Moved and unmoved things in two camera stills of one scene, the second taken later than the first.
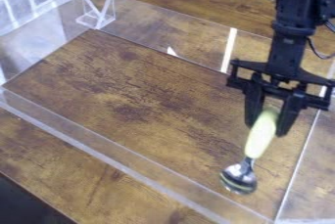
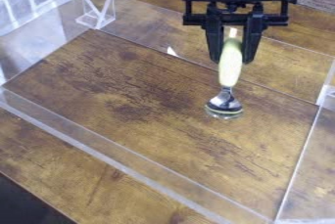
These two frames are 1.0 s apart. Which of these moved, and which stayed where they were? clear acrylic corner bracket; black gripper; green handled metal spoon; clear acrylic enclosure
Moved: black gripper; green handled metal spoon
Stayed: clear acrylic enclosure; clear acrylic corner bracket
